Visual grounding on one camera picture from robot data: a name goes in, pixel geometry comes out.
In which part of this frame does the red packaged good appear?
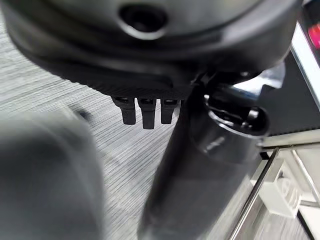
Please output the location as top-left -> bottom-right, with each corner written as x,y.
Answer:
306,24 -> 320,49

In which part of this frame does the grey robot leg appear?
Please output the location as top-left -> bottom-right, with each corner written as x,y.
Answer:
0,109 -> 106,240

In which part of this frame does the white box with grey print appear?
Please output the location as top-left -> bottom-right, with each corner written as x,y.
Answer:
258,163 -> 302,221

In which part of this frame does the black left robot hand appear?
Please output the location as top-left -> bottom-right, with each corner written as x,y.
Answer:
0,0 -> 305,240

